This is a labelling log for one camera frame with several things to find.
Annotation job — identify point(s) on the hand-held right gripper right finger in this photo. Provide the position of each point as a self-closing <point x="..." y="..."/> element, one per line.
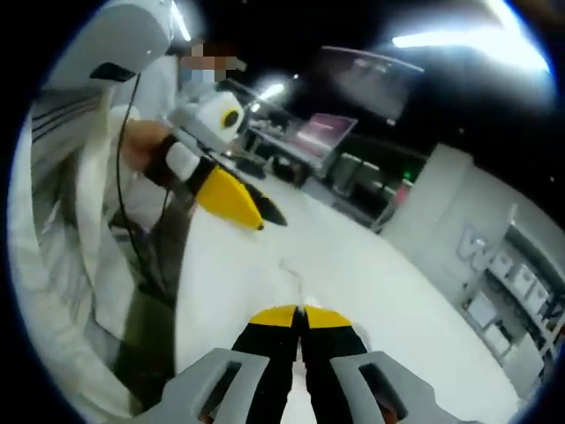
<point x="353" y="388"/>

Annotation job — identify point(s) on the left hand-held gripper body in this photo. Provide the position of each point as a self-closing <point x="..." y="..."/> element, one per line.
<point x="216" y="123"/>

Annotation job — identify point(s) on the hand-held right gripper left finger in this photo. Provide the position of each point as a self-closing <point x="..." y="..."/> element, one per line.
<point x="212" y="388"/>

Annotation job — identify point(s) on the person's left hand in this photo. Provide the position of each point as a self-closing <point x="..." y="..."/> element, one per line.
<point x="141" y="148"/>

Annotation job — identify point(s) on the grey standing desk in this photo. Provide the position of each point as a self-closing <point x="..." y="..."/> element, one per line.
<point x="287" y="154"/>

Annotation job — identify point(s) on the ceiling light tube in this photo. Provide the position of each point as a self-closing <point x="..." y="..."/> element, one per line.
<point x="268" y="95"/>

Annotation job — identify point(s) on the person's dark trousers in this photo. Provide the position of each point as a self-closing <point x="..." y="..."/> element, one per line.
<point x="150" y="331"/>

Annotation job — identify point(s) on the computer monitor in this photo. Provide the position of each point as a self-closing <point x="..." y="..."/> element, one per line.
<point x="324" y="134"/>

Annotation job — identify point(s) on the grey white chest device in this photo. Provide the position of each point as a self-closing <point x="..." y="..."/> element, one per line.
<point x="123" y="35"/>

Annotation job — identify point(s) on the green exit sign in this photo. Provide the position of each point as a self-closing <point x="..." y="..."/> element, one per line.
<point x="409" y="176"/>

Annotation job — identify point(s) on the hanging dark screen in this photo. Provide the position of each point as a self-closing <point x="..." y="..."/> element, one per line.
<point x="366" y="84"/>

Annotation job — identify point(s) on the grey metal shelf unit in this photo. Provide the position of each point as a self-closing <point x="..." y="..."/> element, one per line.
<point x="507" y="300"/>

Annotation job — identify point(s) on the person's white jacket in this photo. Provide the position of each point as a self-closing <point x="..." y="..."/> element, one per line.
<point x="57" y="265"/>

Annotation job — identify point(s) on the row of white storage bins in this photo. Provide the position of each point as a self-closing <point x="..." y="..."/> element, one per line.
<point x="516" y="282"/>

